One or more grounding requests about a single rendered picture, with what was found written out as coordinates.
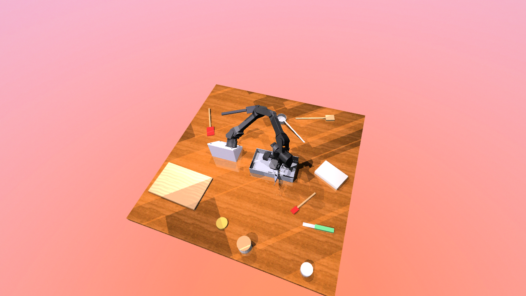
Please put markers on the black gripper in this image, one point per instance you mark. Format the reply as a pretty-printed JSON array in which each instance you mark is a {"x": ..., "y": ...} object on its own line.
[{"x": 268, "y": 154}]

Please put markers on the grey cylindrical canister with cream lid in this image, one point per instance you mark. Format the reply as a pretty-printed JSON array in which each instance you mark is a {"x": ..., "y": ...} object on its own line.
[{"x": 244, "y": 244}]

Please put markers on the grey metal roasting tin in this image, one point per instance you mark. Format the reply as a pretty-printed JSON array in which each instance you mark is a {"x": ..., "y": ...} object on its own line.
[{"x": 261, "y": 167}]

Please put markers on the light wooden board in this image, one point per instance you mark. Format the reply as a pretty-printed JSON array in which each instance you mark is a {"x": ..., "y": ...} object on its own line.
[{"x": 181, "y": 185}]

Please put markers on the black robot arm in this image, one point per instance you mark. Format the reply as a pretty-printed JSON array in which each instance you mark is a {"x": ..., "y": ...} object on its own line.
[{"x": 281, "y": 138}]

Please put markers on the white long-handled saucepan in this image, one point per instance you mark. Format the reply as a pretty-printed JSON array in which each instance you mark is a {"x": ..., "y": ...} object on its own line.
[{"x": 282, "y": 120}]

